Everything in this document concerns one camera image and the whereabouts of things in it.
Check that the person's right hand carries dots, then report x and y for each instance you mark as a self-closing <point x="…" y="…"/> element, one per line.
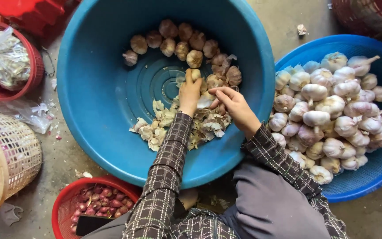
<point x="239" y="109"/>

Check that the black phone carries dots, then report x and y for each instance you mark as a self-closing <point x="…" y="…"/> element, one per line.
<point x="91" y="224"/>

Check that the red plastic stool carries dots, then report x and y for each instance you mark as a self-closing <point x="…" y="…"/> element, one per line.
<point x="28" y="11"/>

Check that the clear bag of garlic cloves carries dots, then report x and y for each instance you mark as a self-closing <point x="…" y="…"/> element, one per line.
<point x="3" y="58"/>

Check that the loose garlic skin scrap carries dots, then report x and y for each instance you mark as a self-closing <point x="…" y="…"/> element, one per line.
<point x="301" y="29"/>

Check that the pile of white garlic bulbs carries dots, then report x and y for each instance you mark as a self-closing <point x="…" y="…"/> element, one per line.
<point x="330" y="116"/>

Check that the person's left hand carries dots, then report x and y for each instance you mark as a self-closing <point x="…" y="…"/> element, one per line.
<point x="188" y="96"/>

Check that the large blue plastic basin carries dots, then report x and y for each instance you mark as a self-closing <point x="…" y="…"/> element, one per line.
<point x="104" y="99"/>

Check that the red round plastic basket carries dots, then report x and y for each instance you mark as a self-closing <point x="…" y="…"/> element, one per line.
<point x="36" y="66"/>

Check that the person's left fingers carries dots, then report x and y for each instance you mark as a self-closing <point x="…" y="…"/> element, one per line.
<point x="188" y="83"/>

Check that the dark red mesh basket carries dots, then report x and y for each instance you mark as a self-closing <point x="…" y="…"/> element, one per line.
<point x="366" y="16"/>

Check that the beige woven plastic basket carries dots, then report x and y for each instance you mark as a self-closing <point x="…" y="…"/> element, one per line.
<point x="15" y="152"/>

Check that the pile of red shallots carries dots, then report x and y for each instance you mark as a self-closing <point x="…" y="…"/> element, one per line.
<point x="103" y="201"/>

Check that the pile of garlic skins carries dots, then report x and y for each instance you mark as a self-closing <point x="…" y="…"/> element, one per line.
<point x="164" y="126"/>

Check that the person's grey trousers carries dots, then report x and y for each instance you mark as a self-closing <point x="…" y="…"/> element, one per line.
<point x="270" y="205"/>

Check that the crumpled clear plastic bag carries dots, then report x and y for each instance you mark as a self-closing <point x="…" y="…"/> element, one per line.
<point x="28" y="113"/>

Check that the group of peeled garlic bulbs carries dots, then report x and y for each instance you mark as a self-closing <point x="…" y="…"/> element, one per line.
<point x="181" y="46"/>

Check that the grey cloth scrap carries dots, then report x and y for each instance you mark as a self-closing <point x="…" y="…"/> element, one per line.
<point x="10" y="212"/>

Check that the red basket with shallots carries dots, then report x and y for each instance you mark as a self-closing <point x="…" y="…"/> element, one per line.
<point x="65" y="202"/>

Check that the partly peeled garlic bulb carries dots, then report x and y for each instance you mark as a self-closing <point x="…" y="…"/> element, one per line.
<point x="196" y="74"/>

